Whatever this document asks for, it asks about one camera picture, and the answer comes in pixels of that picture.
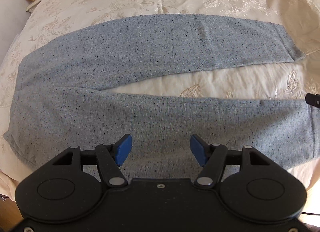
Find cream embroidered bedspread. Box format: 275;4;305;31
1;0;319;197

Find white bedside table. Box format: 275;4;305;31
25;0;42;14

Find grey speckled pants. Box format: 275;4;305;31
1;14;319;181

